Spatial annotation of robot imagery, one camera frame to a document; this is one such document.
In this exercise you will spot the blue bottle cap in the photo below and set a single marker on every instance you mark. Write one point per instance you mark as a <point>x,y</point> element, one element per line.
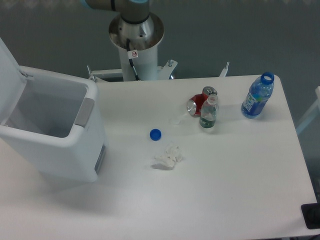
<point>155,134</point>

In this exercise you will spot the small clear green-label bottle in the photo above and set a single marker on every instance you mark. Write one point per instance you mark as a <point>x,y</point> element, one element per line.
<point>208,112</point>

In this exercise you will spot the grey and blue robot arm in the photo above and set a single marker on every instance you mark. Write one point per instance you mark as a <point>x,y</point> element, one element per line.
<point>131,11</point>

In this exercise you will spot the crumpled white tissue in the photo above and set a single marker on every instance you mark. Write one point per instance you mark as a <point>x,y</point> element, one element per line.
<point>170,157</point>

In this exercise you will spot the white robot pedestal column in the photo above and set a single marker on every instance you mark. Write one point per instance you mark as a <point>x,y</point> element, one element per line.
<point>137,46</point>

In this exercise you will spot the white trash can lid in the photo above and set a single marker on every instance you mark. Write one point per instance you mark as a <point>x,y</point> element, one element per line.
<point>14,87</point>

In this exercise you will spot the white frame at right edge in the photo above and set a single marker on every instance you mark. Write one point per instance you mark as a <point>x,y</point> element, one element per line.
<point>311,113</point>

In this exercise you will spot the black device at corner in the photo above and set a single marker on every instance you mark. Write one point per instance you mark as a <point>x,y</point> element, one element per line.
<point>311,215</point>

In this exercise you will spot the white metal base frame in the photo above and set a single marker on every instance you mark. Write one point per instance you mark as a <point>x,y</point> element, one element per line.
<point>165,72</point>

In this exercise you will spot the crushed red soda can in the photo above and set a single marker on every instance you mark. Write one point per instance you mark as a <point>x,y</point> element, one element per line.
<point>195,103</point>

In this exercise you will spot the blue drink bottle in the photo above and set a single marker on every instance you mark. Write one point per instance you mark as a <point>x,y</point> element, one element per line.
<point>259,93</point>

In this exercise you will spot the white trash can body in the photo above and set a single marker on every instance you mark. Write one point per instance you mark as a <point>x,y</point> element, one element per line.
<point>56,124</point>

